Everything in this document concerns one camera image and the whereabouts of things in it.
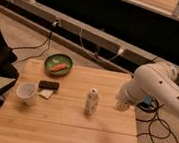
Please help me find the small white bottle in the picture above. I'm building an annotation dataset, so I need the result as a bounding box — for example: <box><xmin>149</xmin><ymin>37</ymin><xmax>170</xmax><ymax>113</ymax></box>
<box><xmin>84</xmin><ymin>88</ymin><xmax>99</xmax><ymax>115</ymax></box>

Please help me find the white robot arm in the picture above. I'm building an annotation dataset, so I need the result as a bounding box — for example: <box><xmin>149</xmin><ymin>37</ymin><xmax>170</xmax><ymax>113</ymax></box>
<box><xmin>115</xmin><ymin>62</ymin><xmax>179</xmax><ymax>118</ymax></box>

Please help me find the orange carrot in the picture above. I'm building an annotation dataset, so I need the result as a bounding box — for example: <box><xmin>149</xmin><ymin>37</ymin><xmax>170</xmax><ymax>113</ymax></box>
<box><xmin>50</xmin><ymin>63</ymin><xmax>67</xmax><ymax>72</ymax></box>

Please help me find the green bowl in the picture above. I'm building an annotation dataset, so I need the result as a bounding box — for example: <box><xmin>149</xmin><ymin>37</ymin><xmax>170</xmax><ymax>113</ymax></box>
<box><xmin>44</xmin><ymin>53</ymin><xmax>73</xmax><ymax>77</ymax></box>

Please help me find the small white card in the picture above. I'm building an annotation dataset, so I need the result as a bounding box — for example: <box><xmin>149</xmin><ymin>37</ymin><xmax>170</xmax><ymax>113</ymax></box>
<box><xmin>39</xmin><ymin>89</ymin><xmax>54</xmax><ymax>99</ymax></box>

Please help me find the black smartphone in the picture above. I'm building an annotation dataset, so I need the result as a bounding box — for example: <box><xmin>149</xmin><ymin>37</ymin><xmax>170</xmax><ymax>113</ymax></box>
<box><xmin>38</xmin><ymin>80</ymin><xmax>60</xmax><ymax>91</ymax></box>

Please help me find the white paper cup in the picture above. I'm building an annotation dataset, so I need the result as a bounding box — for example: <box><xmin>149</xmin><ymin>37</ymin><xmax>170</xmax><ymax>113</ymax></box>
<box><xmin>16</xmin><ymin>82</ymin><xmax>37</xmax><ymax>106</ymax></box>

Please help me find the black floor cable bundle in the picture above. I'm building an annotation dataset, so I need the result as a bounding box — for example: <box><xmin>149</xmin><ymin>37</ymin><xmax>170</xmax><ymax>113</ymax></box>
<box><xmin>131</xmin><ymin>95</ymin><xmax>179</xmax><ymax>143</ymax></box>

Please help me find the white cable with plug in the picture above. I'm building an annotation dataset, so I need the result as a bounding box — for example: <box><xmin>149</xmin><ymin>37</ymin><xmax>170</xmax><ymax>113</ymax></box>
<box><xmin>75</xmin><ymin>28</ymin><xmax>128</xmax><ymax>65</ymax></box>

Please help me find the long metal rail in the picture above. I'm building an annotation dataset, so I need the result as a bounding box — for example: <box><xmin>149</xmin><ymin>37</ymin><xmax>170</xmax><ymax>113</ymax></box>
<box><xmin>0</xmin><ymin>0</ymin><xmax>179</xmax><ymax>92</ymax></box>

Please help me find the black cable left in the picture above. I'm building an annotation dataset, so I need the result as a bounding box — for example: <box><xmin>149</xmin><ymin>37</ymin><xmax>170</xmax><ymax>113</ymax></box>
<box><xmin>8</xmin><ymin>13</ymin><xmax>62</xmax><ymax>69</ymax></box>

